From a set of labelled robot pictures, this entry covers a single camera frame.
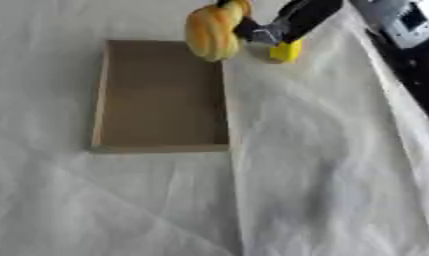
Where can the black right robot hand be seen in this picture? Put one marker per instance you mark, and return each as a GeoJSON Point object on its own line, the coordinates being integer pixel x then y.
{"type": "Point", "coordinates": [305, 16]}

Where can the yellow orange soft toy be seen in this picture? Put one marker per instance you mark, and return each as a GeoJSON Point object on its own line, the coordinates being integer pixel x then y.
{"type": "Point", "coordinates": [214, 31]}

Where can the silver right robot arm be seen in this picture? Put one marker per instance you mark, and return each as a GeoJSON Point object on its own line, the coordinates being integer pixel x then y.
{"type": "Point", "coordinates": [405, 36]}

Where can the open cardboard box brown inside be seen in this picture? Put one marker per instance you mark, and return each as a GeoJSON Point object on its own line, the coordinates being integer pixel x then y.
{"type": "Point", "coordinates": [162, 96]}

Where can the yellow block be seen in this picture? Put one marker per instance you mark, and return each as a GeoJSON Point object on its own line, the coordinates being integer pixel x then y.
{"type": "Point", "coordinates": [285, 51]}

